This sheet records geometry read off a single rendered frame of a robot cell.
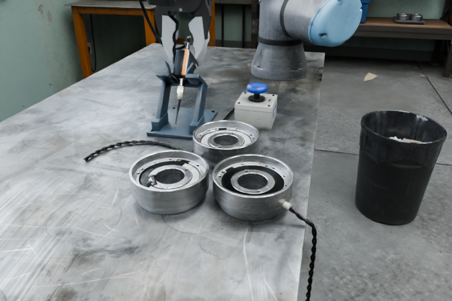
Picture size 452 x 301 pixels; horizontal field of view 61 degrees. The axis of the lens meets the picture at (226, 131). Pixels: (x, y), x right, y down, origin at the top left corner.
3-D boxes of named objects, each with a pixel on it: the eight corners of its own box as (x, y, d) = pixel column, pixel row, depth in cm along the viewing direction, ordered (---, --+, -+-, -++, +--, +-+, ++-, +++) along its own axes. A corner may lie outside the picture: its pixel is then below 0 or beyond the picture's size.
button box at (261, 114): (271, 130, 71) (272, 105, 69) (234, 126, 72) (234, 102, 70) (277, 113, 78) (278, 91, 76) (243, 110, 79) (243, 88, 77)
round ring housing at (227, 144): (265, 170, 58) (266, 146, 56) (196, 175, 57) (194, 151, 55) (251, 139, 67) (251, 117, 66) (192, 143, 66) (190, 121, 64)
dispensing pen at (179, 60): (164, 120, 67) (178, 30, 70) (171, 124, 71) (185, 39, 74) (175, 121, 67) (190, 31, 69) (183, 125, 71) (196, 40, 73)
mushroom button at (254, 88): (264, 113, 71) (266, 88, 69) (243, 111, 72) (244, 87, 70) (268, 106, 75) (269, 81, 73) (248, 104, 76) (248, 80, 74)
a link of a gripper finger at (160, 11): (180, 39, 70) (185, -10, 66) (177, 41, 69) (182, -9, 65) (156, 33, 71) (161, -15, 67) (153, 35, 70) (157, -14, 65)
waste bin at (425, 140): (431, 236, 161) (457, 147, 143) (348, 224, 169) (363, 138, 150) (416, 191, 191) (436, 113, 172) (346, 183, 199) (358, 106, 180)
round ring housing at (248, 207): (196, 199, 51) (195, 173, 49) (248, 170, 58) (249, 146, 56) (256, 236, 45) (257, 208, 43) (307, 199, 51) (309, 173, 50)
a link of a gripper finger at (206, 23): (216, 36, 68) (206, -15, 65) (214, 38, 67) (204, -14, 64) (192, 40, 70) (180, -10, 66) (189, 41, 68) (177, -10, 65)
